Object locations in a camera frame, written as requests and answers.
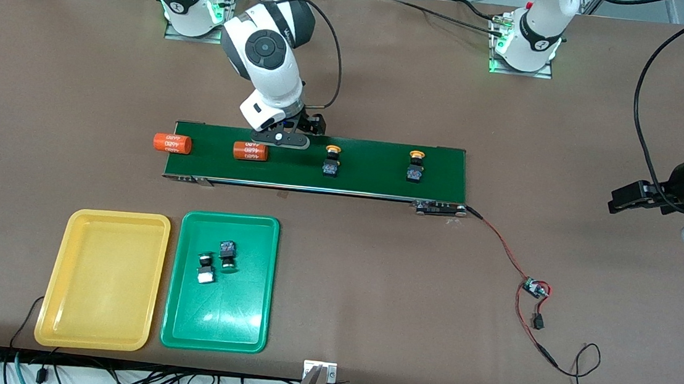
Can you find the orange cylinder with print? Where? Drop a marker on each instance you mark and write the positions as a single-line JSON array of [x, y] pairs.
[[171, 143], [251, 152]]

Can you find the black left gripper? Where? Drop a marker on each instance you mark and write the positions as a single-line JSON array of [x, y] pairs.
[[671, 194]]

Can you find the green plastic tray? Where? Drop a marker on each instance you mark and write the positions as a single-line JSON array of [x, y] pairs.
[[232, 318]]

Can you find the green conveyor belt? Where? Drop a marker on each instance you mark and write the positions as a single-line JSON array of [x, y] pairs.
[[367, 182]]

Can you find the yellow push button switch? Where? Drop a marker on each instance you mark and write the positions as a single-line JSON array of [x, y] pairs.
[[415, 173], [331, 167]]

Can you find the small green circuit board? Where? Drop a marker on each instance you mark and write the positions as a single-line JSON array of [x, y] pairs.
[[535, 288]]

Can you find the yellow plastic tray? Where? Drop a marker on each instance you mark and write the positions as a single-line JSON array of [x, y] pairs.
[[102, 279]]

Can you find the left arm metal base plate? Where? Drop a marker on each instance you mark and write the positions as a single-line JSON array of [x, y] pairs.
[[544, 74]]

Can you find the green push button switch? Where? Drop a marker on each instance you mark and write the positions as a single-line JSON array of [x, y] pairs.
[[206, 274], [227, 250]]

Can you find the small black plug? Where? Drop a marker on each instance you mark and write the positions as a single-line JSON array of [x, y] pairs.
[[538, 322]]

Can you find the aluminium mounting bracket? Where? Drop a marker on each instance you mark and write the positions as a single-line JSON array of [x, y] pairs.
[[329, 369]]

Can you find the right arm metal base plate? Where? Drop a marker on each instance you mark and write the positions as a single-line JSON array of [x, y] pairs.
[[176, 36]]

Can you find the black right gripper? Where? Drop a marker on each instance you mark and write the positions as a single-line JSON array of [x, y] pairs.
[[309, 123]]

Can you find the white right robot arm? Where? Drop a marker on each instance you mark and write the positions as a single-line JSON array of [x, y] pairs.
[[267, 55]]

